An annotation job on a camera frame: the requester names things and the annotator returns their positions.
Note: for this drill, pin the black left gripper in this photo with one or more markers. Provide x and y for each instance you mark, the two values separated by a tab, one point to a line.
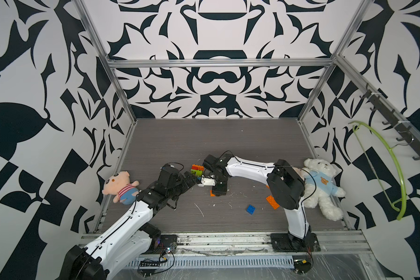
186	185

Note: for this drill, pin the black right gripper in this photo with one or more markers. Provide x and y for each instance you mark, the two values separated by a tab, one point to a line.
217	189

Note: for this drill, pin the long green lego brick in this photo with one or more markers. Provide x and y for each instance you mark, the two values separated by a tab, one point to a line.
197	173

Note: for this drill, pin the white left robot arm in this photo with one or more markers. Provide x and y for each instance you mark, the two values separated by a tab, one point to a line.
132	235

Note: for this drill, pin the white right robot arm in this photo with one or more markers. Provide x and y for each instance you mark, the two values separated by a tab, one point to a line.
286	186

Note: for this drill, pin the blue lego brick near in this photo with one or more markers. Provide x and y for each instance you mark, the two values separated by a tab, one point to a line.
250	209

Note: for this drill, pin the pink pig plush toy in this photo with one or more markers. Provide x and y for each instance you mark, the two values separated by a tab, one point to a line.
120	186

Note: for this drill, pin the white teddy bear plush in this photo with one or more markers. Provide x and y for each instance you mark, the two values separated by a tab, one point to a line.
320	186

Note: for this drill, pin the green plastic hoop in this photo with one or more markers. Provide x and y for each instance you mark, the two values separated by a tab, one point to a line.
380	165

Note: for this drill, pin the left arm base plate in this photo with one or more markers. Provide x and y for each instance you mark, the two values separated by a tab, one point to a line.
163	242

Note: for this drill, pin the white cable duct strip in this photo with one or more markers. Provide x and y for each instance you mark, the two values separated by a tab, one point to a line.
192	262

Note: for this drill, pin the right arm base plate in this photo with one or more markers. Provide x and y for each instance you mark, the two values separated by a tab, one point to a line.
285	242

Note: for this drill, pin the aluminium cage frame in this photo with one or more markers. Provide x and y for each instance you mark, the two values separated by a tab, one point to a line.
308	60

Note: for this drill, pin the black wall hook rack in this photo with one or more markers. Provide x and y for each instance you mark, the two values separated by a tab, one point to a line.
409	134

